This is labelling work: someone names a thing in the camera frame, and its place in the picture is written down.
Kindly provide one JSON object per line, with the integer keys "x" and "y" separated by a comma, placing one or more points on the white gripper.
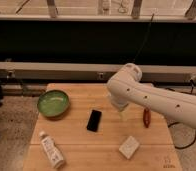
{"x": 121, "y": 107}

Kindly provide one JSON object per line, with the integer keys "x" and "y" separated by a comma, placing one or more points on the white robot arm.
{"x": 125, "y": 87}

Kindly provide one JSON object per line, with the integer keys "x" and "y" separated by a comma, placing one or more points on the white sponge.
{"x": 129, "y": 146}

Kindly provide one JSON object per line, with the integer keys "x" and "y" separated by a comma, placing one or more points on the red-brown sausage toy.
{"x": 146, "y": 117}

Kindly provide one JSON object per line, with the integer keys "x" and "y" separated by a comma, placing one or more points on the green bowl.
{"x": 53, "y": 103}

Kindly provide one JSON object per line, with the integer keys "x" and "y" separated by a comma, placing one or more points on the white plastic bottle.
{"x": 53, "y": 153}

